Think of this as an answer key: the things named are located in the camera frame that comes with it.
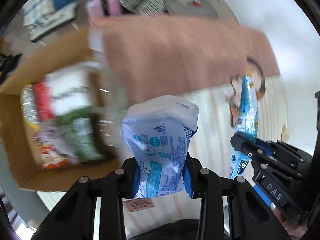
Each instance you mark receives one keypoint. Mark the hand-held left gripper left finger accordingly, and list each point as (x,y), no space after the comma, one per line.
(130,180)

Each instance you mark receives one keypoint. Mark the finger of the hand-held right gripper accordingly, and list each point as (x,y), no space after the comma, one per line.
(268,148)
(246,147)

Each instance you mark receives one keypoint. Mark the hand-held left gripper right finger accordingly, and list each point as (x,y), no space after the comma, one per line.
(193,181)

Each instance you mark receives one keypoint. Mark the long blue packet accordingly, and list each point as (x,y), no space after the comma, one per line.
(246,115)

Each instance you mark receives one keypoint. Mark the light blue tissue pack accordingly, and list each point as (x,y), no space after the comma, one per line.
(160,142)

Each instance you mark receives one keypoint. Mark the green packet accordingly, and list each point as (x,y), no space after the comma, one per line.
(82,135)

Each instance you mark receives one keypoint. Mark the orange snack packet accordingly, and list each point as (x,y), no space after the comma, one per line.
(53,159)

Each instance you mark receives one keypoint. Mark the white packet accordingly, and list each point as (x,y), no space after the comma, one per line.
(70,90)

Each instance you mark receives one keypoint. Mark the red packet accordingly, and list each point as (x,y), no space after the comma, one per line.
(43,102)

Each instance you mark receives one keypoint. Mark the yellow clear packet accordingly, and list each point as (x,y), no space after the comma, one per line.
(28,110)

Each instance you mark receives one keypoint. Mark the cardboard box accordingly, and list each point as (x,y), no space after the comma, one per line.
(11,125)

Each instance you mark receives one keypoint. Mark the person's right hand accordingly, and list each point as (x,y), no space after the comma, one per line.
(291,230)

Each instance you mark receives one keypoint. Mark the small brown label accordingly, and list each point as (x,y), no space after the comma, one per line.
(137,205)

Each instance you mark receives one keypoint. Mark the dark fuzzy cloth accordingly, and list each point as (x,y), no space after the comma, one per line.
(162,230)

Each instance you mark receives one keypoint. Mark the black bag pile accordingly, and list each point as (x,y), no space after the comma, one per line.
(8,67)

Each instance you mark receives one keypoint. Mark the black white patterned bag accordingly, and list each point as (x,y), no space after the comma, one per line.
(140,2)

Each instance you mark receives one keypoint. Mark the pink suitcase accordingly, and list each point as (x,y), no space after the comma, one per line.
(113,2)

